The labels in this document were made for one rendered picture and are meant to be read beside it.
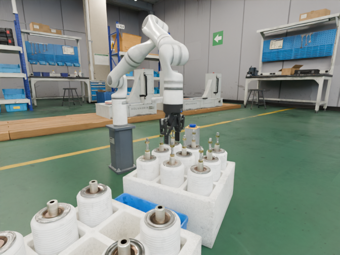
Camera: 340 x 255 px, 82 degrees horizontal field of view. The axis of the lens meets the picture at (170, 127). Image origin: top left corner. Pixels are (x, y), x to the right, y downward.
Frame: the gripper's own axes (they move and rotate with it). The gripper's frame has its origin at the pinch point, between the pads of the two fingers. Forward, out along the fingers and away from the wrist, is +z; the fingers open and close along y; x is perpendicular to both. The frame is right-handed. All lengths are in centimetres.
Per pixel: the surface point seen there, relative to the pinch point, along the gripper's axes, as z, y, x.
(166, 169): 10.6, -5.0, -0.9
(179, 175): 12.9, -1.9, -4.7
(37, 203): 35, -29, 58
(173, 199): 19.9, -7.4, -5.7
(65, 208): 9.6, -40.0, 5.2
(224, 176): 16.7, 14.8, -16.7
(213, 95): 4, 349, 132
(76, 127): 32, 63, 188
